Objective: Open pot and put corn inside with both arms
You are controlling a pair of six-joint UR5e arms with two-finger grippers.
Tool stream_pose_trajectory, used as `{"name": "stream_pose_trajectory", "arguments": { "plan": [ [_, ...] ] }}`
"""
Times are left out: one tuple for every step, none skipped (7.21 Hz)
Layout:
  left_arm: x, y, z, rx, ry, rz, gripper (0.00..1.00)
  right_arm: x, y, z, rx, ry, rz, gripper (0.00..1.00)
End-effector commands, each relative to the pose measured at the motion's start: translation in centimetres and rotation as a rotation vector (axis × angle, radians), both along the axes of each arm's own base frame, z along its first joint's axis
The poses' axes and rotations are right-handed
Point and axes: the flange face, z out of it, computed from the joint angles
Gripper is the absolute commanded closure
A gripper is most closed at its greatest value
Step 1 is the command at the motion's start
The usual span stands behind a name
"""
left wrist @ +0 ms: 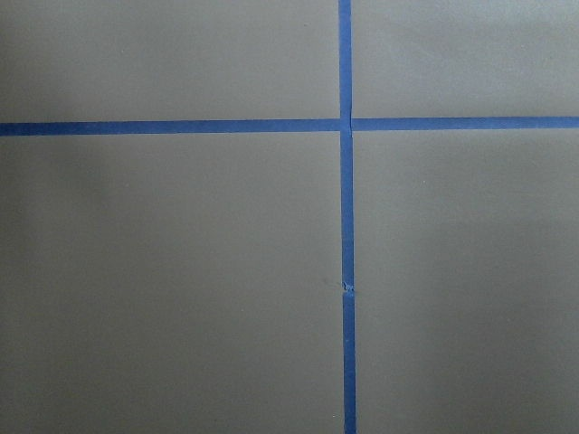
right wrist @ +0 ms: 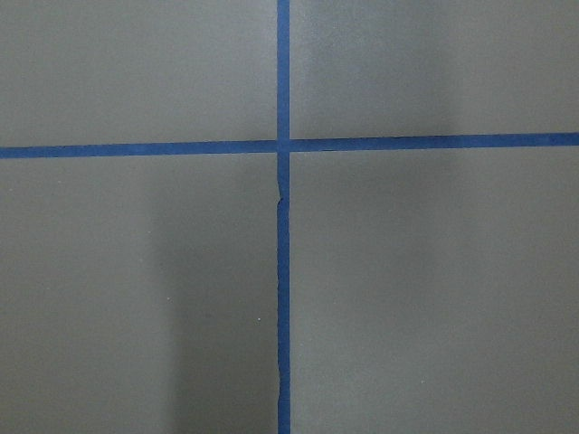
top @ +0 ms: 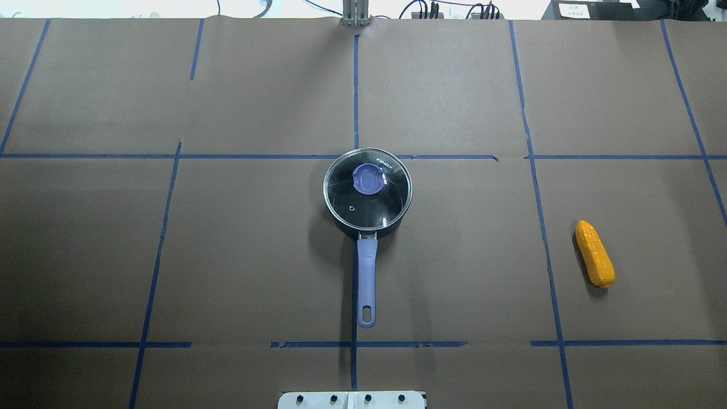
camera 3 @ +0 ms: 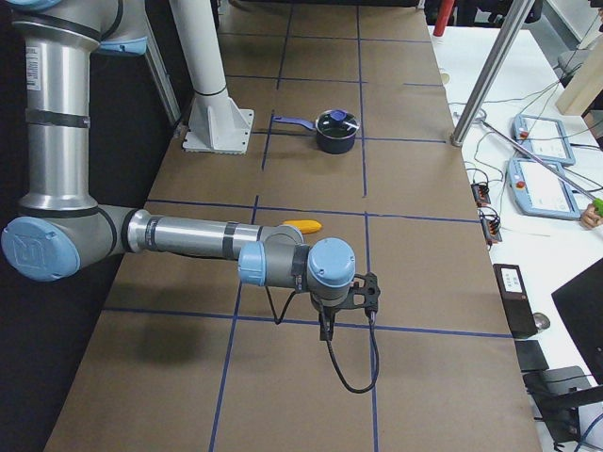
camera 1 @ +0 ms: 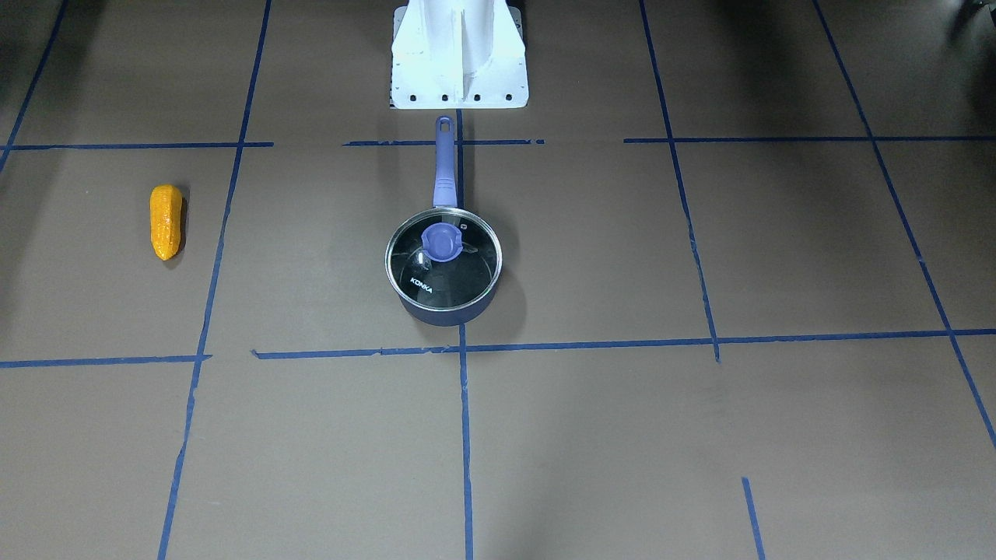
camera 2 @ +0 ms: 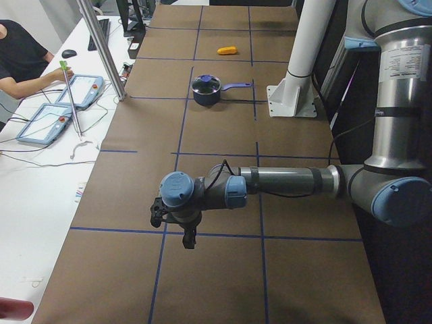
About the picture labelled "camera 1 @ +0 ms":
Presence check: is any glass pot lid blue knob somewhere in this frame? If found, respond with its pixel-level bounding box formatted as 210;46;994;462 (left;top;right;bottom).
384;207;503;314

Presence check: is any orange toy corn cob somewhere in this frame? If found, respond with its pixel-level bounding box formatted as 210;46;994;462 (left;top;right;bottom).
149;184;184;261

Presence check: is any dark blue saucepan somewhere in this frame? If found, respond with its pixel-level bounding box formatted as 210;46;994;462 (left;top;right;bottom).
384;116;503;327

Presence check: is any white camera post base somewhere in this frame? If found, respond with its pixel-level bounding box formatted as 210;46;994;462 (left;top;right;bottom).
389;1;530;110

